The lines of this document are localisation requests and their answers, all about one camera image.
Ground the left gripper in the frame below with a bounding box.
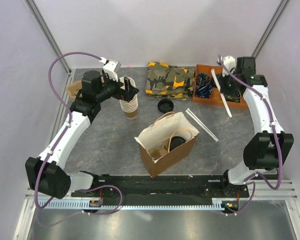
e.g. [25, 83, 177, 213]
[95, 71, 139, 103]

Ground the white straw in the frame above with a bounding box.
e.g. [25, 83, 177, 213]
[210, 68, 232, 118]
[185, 108, 219, 142]

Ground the cardboard cup carrier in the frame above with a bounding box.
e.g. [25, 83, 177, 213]
[148, 147, 168, 160]
[66, 81, 83, 100]

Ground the brown paper bag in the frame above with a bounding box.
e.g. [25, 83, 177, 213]
[134, 111, 199, 178]

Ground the black plastic cup lid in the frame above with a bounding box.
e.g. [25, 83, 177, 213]
[169, 136, 186, 151]

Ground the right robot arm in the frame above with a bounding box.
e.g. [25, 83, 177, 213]
[217, 55, 294, 197]

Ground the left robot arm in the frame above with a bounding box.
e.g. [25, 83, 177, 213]
[25, 70, 139, 199]

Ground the yellow black rolled band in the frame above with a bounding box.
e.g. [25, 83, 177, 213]
[225, 92, 241, 103]

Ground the stack of paper cups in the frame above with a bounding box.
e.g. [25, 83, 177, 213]
[119, 76, 139, 119]

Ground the blue striped rolled band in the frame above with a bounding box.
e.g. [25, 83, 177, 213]
[195, 83, 213, 99]

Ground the dark rolled band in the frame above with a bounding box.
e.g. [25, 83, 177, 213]
[196, 72, 210, 86]

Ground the camouflage folded cloth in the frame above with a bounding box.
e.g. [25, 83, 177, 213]
[145, 62, 195, 101]

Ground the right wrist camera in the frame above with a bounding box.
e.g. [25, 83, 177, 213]
[217, 55, 236, 77]

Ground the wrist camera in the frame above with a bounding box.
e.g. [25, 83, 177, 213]
[100, 57, 121, 82]
[217, 55, 236, 77]

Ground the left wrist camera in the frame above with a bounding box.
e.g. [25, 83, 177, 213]
[100, 57, 121, 82]

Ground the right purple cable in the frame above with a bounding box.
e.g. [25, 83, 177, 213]
[218, 56, 284, 218]

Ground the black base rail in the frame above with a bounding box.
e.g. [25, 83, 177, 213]
[71, 174, 250, 206]

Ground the slotted cable duct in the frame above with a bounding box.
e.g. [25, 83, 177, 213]
[36, 198, 241, 210]

